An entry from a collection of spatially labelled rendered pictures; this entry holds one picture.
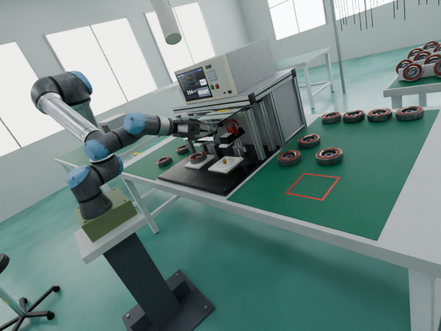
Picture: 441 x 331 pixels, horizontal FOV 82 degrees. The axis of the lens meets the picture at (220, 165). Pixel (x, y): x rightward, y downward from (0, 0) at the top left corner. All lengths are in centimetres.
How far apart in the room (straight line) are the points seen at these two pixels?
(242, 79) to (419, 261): 104
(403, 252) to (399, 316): 81
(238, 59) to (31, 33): 504
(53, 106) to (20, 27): 496
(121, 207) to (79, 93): 56
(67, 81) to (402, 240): 130
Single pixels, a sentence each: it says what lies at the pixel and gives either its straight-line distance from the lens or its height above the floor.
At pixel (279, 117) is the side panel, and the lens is 143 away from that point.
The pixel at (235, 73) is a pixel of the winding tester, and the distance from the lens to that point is 136.
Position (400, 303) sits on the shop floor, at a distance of 165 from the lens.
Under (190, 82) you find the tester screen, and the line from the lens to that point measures 156.
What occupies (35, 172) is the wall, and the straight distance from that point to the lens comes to 582.
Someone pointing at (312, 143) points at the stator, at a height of 78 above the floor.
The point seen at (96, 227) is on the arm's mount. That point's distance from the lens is 139.
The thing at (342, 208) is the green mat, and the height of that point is 75.
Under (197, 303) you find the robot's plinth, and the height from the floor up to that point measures 2.
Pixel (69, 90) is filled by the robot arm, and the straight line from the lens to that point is 127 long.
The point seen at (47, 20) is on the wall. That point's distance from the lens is 620.
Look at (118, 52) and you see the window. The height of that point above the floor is 199.
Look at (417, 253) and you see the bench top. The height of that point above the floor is 75.
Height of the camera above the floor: 135
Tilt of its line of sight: 24 degrees down
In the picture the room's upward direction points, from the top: 21 degrees counter-clockwise
